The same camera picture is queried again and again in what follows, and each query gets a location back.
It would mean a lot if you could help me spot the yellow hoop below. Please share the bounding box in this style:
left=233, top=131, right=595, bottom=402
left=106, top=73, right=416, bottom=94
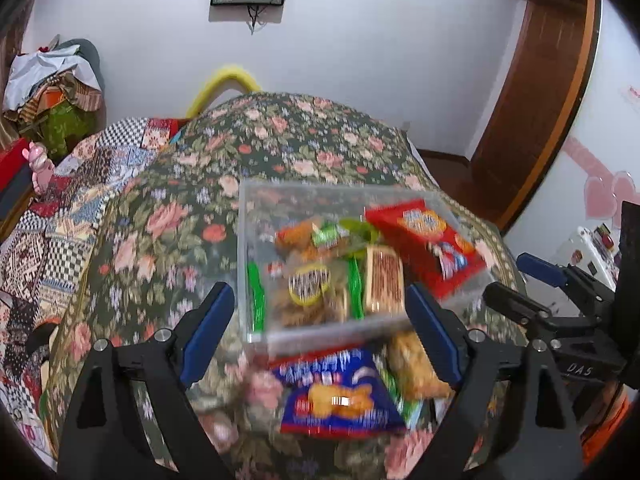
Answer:
left=185, top=63, right=262, bottom=117

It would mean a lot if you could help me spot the pile of clothes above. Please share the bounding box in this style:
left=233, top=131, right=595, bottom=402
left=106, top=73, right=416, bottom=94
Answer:
left=2, top=35, right=106, bottom=159

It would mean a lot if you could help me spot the orange pastry pack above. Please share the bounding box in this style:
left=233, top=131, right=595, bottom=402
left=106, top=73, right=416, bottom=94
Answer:
left=274, top=219, right=322, bottom=257

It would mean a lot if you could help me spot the red box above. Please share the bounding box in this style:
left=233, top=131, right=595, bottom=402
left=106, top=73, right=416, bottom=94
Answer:
left=0, top=138, right=31, bottom=197

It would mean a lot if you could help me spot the blue snack packet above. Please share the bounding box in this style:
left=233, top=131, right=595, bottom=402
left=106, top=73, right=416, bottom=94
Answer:
left=270, top=347, right=407, bottom=437

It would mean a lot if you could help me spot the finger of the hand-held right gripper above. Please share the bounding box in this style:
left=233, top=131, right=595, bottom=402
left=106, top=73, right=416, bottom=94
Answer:
left=482, top=282, right=557, bottom=334
left=516, top=253, right=619, bottom=312

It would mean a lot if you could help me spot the floral bedspread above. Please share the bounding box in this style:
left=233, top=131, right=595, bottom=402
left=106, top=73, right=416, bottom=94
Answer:
left=45, top=92, right=527, bottom=480

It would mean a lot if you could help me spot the red snack packet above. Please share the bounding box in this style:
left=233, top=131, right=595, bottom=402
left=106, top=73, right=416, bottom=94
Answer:
left=364, top=200, right=489, bottom=302

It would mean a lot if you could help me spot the small green packet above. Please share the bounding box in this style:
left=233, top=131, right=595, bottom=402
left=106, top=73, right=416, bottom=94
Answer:
left=375, top=360, right=427, bottom=432

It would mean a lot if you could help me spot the white suitcase with stickers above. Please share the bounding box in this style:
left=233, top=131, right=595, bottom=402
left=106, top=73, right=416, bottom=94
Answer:
left=550, top=225, right=624, bottom=322

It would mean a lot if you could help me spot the white door with pink hearts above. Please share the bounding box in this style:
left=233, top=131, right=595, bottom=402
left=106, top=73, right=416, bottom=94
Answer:
left=500, top=0, right=640, bottom=282

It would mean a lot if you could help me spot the brown square biscuit pack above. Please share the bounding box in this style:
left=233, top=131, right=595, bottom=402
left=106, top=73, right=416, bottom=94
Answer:
left=363, top=245, right=406, bottom=314

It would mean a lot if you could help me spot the clear plastic storage box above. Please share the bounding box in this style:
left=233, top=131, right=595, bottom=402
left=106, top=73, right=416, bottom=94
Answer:
left=237, top=180, right=499, bottom=357

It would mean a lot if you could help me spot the pink toy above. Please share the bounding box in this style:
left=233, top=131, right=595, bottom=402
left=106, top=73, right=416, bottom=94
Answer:
left=27, top=140, right=56, bottom=197

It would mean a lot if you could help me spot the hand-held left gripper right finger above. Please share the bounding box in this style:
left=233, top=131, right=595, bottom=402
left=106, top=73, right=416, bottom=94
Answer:
left=406, top=283, right=586, bottom=480

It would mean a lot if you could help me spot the striped brown curtain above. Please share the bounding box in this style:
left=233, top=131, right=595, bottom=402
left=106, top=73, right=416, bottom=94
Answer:
left=0, top=0, right=39, bottom=106

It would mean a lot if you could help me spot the patchwork quilt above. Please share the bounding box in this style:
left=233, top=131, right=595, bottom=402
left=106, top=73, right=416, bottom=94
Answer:
left=0, top=116, right=194, bottom=462

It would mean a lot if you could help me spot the green-edged cookie bag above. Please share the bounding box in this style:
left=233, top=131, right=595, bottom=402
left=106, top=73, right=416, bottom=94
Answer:
left=247, top=259, right=364, bottom=335

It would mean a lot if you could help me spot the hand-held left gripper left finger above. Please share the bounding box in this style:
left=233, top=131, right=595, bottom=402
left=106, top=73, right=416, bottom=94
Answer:
left=57, top=281, right=236, bottom=480

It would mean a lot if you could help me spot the yellow puffed snack bag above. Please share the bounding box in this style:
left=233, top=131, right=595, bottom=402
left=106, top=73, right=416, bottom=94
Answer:
left=387, top=332, right=454, bottom=402

